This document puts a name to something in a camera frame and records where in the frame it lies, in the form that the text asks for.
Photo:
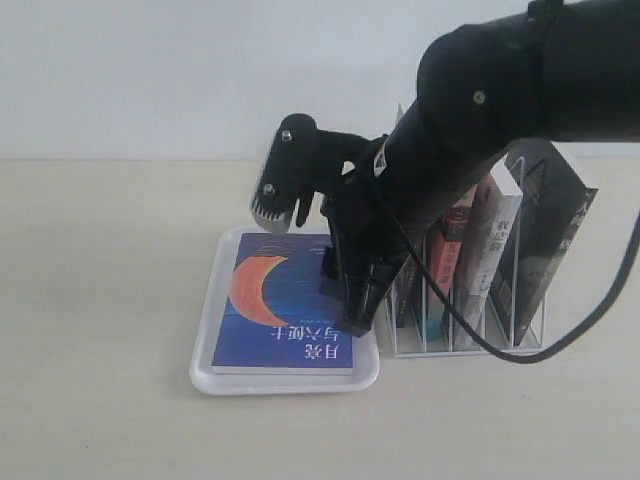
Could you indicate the white wire book rack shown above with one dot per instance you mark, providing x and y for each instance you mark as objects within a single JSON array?
[{"x": 453, "y": 338}]

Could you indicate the dark grey cover book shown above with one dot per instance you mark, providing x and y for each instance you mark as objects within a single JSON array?
[{"x": 402, "y": 158}]

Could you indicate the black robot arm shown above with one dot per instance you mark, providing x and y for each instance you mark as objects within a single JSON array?
[{"x": 560, "y": 72}]

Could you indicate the white plastic tray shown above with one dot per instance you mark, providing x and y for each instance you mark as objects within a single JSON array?
[{"x": 203, "y": 378}]

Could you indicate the black spine book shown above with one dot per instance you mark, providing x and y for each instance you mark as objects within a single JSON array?
[{"x": 557, "y": 195}]

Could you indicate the red teal spine book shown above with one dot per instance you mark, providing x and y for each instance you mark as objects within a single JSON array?
[{"x": 444, "y": 248}]

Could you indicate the grey white spine book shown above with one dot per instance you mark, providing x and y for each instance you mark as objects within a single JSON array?
[{"x": 495, "y": 205}]

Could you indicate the dark blue moon book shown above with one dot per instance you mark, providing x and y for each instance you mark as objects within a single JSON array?
[{"x": 281, "y": 311}]

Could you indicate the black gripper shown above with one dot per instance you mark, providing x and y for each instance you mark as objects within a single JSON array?
[{"x": 365, "y": 253}]

